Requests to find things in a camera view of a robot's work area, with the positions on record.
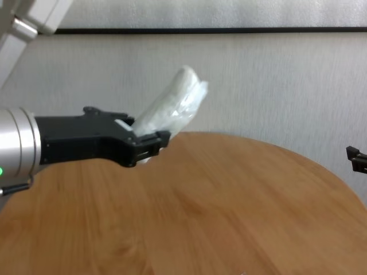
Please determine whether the left arm cable plug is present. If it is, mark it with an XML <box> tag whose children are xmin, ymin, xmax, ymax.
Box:
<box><xmin>0</xmin><ymin>174</ymin><xmax>35</xmax><ymax>197</ymax></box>

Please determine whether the white sandbag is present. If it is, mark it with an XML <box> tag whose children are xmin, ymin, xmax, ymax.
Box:
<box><xmin>133</xmin><ymin>65</ymin><xmax>209</xmax><ymax>166</ymax></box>

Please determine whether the black wall rail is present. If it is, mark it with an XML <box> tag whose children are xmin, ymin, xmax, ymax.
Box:
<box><xmin>53</xmin><ymin>26</ymin><xmax>367</xmax><ymax>36</ymax></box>

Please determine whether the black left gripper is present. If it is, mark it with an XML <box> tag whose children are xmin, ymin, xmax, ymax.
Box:
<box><xmin>33</xmin><ymin>106</ymin><xmax>172</xmax><ymax>169</ymax></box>

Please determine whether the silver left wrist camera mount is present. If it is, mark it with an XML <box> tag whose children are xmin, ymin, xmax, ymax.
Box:
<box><xmin>0</xmin><ymin>0</ymin><xmax>73</xmax><ymax>88</ymax></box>

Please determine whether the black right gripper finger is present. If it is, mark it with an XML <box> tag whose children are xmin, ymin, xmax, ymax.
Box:
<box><xmin>346</xmin><ymin>145</ymin><xmax>367</xmax><ymax>174</ymax></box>

